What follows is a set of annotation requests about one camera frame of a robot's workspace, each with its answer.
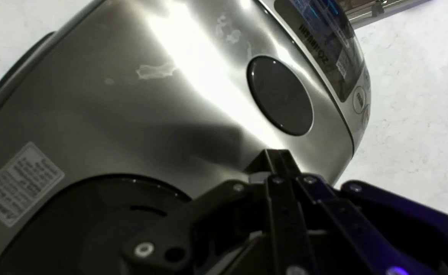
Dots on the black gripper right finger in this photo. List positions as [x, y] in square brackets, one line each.
[355, 219]

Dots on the silver rice cooker body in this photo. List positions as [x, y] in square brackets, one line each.
[335, 51]

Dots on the silver rice cooker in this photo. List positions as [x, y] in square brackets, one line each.
[147, 117]

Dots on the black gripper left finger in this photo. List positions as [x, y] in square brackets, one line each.
[278, 219]

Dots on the white drawer front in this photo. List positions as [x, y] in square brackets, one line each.
[381, 10]

